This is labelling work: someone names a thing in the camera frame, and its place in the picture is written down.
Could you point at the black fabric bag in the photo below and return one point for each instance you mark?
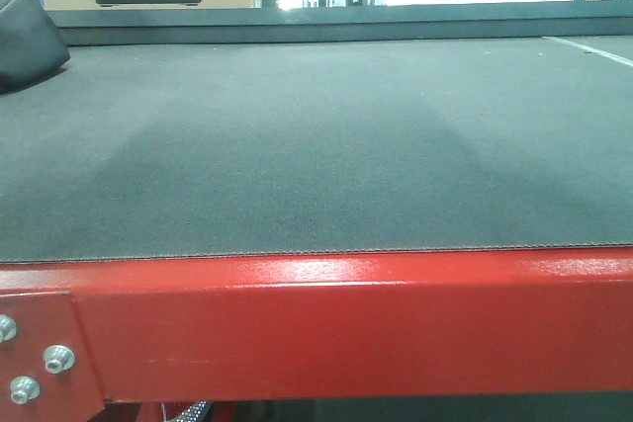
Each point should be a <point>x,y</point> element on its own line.
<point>32,48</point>

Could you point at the red conveyor frame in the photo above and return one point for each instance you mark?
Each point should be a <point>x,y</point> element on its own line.
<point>116,338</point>

